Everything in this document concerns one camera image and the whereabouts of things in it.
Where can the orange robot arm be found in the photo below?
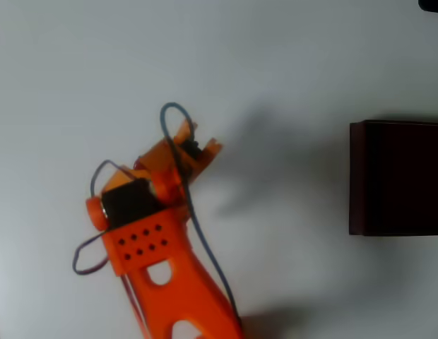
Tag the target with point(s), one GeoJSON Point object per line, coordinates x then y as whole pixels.
{"type": "Point", "coordinates": [190, 289]}

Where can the dark brown box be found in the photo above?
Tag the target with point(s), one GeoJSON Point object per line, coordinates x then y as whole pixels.
{"type": "Point", "coordinates": [402, 180]}

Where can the black object at corner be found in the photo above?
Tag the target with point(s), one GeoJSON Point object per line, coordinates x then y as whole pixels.
{"type": "Point", "coordinates": [432, 5]}

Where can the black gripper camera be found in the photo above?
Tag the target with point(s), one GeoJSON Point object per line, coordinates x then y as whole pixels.
{"type": "Point", "coordinates": [191, 147]}

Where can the light orange camera bracket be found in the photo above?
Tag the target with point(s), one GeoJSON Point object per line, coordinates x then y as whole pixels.
{"type": "Point", "coordinates": [210, 152]}

